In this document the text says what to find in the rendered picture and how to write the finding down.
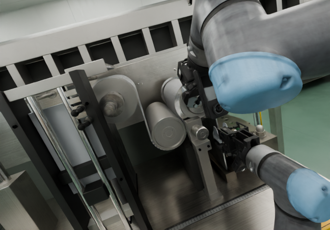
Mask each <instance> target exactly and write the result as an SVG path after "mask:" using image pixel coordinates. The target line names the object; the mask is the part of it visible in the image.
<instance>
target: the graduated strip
mask: <svg viewBox="0 0 330 230"><path fill-rule="evenodd" d="M269 188H270V187H269V186H268V185H267V184H266V183H265V184H263V185H260V186H258V187H256V188H254V189H252V190H249V191H247V192H245V193H243V194H241V195H239V196H236V197H234V198H232V199H230V200H228V201H225V202H223V203H221V204H219V205H216V206H214V207H212V208H210V209H208V210H206V211H203V212H201V213H199V214H197V215H195V216H192V217H190V218H188V219H186V220H184V221H181V222H179V223H177V224H175V225H173V226H171V227H169V228H167V229H165V230H181V229H183V228H185V227H187V226H189V225H191V224H194V223H196V222H198V221H200V220H202V219H204V218H206V217H209V216H211V215H213V214H215V213H217V212H219V211H222V210H224V209H226V208H228V207H230V206H232V205H235V204H237V203H239V202H241V201H243V200H245V199H248V198H250V197H252V196H254V195H256V194H258V193H261V192H263V191H265V190H267V189H269Z"/></svg>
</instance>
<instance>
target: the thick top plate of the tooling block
mask: <svg viewBox="0 0 330 230"><path fill-rule="evenodd" d="M217 121H218V125H219V129H220V128H222V124H223V122H225V123H226V124H227V126H228V127H230V126H231V127H233V126H235V125H236V122H239V123H241V124H244V125H246V126H248V129H249V132H251V133H253V134H255V131H256V126H253V125H251V124H249V123H247V122H244V121H242V120H240V119H238V118H235V117H233V116H231V115H229V114H227V115H224V116H222V117H219V118H217ZM240 128H244V126H242V125H240ZM265 133H266V136H265V137H263V138H259V140H260V143H261V144H264V145H266V146H268V147H270V148H272V149H273V150H275V151H276V150H278V142H277V136H276V135H273V134H271V133H269V132H267V131H265Z"/></svg>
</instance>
